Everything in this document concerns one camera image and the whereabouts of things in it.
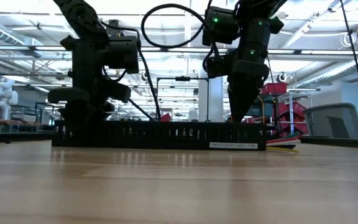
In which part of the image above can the black workstation railing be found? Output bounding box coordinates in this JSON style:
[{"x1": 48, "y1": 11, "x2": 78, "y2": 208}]
[{"x1": 34, "y1": 101, "x2": 55, "y2": 125}]

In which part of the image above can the red bin stack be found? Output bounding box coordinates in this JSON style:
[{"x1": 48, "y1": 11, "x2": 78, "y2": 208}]
[{"x1": 272, "y1": 101, "x2": 308, "y2": 138}]

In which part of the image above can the grey office chair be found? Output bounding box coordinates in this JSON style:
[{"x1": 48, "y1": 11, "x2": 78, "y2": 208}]
[{"x1": 302, "y1": 102, "x2": 358, "y2": 140}]

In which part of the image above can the dark monitor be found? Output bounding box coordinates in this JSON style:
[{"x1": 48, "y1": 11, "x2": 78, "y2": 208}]
[{"x1": 246, "y1": 93, "x2": 275, "y2": 121}]

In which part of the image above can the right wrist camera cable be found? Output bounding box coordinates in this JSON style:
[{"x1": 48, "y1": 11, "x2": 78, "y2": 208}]
[{"x1": 140, "y1": 0, "x2": 220, "y2": 74}]

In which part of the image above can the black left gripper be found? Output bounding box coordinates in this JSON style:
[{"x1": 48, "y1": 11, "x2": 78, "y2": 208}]
[{"x1": 47, "y1": 34, "x2": 132, "y2": 131}]

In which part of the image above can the yellow cable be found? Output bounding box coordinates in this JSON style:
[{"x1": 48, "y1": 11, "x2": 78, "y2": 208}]
[{"x1": 256, "y1": 95, "x2": 266, "y2": 124}]

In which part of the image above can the yellow wire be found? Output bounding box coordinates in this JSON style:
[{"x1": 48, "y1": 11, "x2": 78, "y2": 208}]
[{"x1": 266, "y1": 146, "x2": 300, "y2": 154}]

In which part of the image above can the bundle of coloured wires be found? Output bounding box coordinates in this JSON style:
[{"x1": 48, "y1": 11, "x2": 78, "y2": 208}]
[{"x1": 266, "y1": 139, "x2": 301, "y2": 147}]

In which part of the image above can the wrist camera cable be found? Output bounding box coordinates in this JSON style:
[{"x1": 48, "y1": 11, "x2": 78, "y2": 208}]
[
  {"x1": 99, "y1": 19, "x2": 162, "y2": 122},
  {"x1": 140, "y1": 0, "x2": 220, "y2": 74}
]

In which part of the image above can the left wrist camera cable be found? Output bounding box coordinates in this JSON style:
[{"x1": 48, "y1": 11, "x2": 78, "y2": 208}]
[{"x1": 99, "y1": 19, "x2": 162, "y2": 122}]

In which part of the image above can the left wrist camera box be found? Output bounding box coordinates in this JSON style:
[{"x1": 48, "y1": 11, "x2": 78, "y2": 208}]
[{"x1": 106, "y1": 35, "x2": 140, "y2": 75}]

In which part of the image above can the black slotted cable raceway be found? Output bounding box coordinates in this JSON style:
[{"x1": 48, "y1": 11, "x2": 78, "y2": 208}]
[{"x1": 52, "y1": 120, "x2": 268, "y2": 152}]

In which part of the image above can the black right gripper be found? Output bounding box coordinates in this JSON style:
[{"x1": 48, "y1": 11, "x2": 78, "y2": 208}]
[{"x1": 227, "y1": 17, "x2": 285, "y2": 123}]

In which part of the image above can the red storage bin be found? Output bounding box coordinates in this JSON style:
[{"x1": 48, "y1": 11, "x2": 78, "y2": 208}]
[{"x1": 260, "y1": 82, "x2": 288, "y2": 95}]

